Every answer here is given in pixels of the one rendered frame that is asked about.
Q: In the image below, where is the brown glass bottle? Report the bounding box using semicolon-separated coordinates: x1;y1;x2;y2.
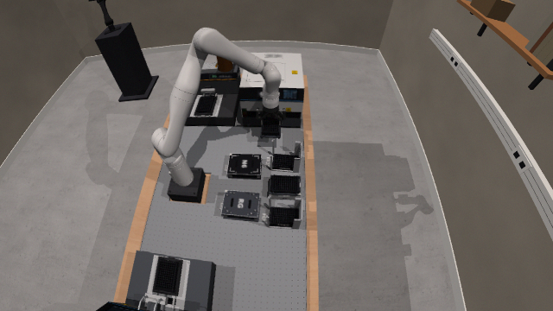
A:
216;56;233;72

